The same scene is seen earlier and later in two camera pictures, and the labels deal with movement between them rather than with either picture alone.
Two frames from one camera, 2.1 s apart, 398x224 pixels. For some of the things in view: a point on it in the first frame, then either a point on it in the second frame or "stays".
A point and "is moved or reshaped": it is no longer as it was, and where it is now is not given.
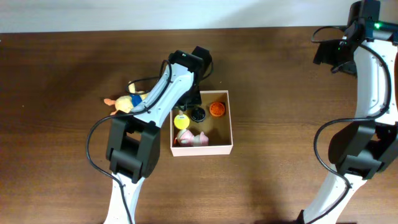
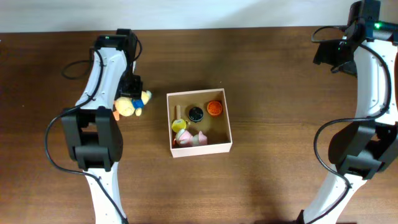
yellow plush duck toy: (125, 104) stays
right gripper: (324, 53) stays
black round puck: (198, 114) stays
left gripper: (183, 107) → (136, 92)
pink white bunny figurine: (185, 137) stays
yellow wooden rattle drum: (181, 121) is moved or reshaped
